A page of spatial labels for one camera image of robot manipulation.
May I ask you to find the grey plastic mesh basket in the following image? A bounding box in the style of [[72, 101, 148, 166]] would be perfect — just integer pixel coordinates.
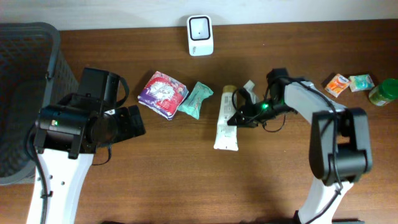
[[1, 22, 78, 185]]

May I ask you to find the white barcode scanner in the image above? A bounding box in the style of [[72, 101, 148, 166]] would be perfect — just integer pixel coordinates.
[[187, 15, 214, 57]]

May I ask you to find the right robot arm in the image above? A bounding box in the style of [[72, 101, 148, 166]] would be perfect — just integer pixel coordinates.
[[226, 68, 373, 223]]

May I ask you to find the orange Kleenex tissue pack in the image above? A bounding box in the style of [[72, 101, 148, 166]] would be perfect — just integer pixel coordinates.
[[324, 73, 351, 98]]

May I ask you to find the green lid jar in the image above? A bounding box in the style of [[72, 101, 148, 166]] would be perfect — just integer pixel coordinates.
[[369, 78, 398, 106]]

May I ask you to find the red purple pad pack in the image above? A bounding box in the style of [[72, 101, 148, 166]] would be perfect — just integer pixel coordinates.
[[137, 71, 189, 120]]

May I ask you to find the mint green wipes pack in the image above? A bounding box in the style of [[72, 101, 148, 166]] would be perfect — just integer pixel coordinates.
[[178, 82, 213, 119]]

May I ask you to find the green Kleenex tissue pack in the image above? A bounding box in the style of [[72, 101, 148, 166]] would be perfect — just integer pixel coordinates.
[[349, 74, 374, 92]]

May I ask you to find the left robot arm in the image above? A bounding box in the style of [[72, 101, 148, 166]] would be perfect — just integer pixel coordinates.
[[25, 68, 146, 223]]

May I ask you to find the white tube gold cap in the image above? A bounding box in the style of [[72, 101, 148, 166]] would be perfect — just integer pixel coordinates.
[[213, 85, 238, 151]]

